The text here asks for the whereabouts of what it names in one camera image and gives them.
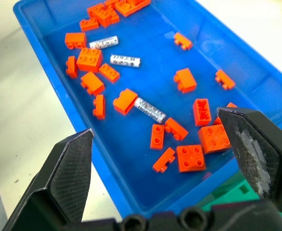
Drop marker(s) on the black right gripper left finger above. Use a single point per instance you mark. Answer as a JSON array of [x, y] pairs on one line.
[[68, 173]]

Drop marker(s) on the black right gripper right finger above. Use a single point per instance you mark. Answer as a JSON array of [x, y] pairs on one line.
[[256, 144]]

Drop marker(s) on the green object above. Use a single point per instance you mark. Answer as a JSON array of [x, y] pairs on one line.
[[227, 195]]

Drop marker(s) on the silver printed AA battery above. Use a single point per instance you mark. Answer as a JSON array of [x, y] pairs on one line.
[[125, 61], [104, 42], [150, 110]]

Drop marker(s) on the blue plastic bin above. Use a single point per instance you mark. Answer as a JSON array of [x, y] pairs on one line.
[[155, 84]]

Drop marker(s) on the orange plastic building plate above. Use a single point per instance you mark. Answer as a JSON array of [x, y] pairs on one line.
[[131, 6]]

